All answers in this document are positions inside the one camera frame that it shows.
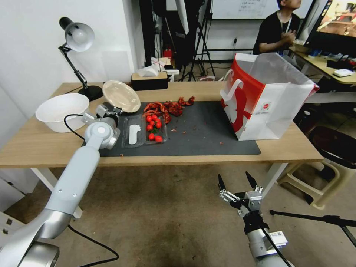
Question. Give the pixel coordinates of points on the dried red chili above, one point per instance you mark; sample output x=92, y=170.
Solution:
x=155, y=105
x=151, y=112
x=170, y=104
x=182, y=101
x=191, y=100
x=167, y=118
x=175, y=110

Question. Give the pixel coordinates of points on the person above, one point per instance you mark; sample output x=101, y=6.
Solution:
x=271, y=30

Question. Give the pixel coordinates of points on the wooden side desk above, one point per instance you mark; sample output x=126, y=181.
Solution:
x=314, y=62

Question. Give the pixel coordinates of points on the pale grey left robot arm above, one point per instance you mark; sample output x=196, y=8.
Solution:
x=80, y=164

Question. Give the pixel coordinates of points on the black round chair seat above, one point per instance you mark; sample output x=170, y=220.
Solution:
x=333, y=141

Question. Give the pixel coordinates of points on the small white desk device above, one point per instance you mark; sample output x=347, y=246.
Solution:
x=342, y=73

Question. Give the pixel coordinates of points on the beige plastic stool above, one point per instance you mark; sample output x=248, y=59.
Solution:
x=314, y=180

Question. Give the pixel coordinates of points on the red and white delivery bag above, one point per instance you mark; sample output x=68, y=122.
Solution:
x=258, y=111

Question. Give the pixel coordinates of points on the large black display screen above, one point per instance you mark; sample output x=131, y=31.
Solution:
x=333, y=19

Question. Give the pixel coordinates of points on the dark grey table mat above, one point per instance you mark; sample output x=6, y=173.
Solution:
x=200, y=136

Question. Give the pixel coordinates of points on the wooden table white legs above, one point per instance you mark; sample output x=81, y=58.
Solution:
x=33, y=144

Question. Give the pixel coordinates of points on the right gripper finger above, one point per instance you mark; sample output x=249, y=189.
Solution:
x=221, y=185
x=251, y=180

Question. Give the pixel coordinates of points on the black and silver desk lamp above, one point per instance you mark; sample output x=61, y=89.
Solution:
x=79, y=36

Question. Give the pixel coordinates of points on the round beige disposable bowl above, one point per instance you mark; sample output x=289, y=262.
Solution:
x=121, y=96

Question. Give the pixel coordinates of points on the black tissue box wooden lid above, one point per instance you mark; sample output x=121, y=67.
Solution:
x=150, y=82

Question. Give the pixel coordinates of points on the red and white plastic bag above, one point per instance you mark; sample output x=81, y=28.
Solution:
x=160, y=62

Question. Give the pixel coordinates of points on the black camera tripod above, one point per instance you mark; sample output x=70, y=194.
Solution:
x=200, y=47

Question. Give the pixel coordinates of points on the black tripod leg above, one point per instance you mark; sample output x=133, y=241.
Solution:
x=314, y=218

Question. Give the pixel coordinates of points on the white cabinet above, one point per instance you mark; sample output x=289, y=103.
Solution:
x=11, y=192

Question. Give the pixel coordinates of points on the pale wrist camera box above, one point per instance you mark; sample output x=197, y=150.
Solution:
x=100, y=110
x=255, y=202

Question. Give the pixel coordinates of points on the white folded photo umbrella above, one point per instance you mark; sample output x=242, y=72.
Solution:
x=182, y=15

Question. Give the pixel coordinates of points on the white plastic bowl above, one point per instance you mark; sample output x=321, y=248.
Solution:
x=62, y=111

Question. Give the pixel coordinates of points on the white wall board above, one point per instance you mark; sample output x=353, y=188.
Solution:
x=230, y=9

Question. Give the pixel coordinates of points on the clear plastic takeout box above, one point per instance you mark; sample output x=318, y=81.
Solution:
x=136, y=130

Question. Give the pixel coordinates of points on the white tissue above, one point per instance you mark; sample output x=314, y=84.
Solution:
x=147, y=71

